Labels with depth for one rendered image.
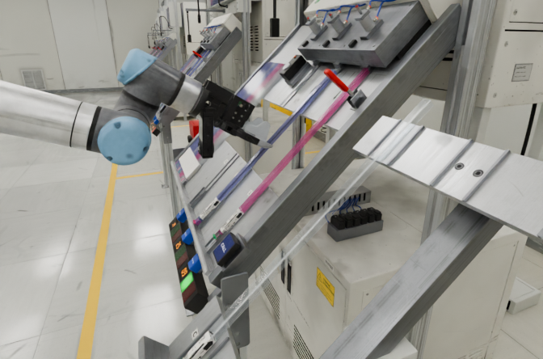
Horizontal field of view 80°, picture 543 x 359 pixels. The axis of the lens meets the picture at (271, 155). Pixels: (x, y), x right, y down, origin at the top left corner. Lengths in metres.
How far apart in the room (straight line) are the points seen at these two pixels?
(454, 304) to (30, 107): 1.12
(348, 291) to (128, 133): 0.60
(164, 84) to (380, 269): 0.65
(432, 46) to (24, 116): 0.70
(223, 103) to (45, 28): 8.86
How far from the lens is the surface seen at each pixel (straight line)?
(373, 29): 0.75
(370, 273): 0.86
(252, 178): 0.76
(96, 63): 9.36
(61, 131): 0.57
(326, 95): 0.79
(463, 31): 0.76
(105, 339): 1.66
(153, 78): 0.67
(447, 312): 1.17
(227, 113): 0.71
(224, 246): 0.61
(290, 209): 0.63
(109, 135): 0.55
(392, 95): 0.68
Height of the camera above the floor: 1.14
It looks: 19 degrees down
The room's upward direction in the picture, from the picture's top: straight up
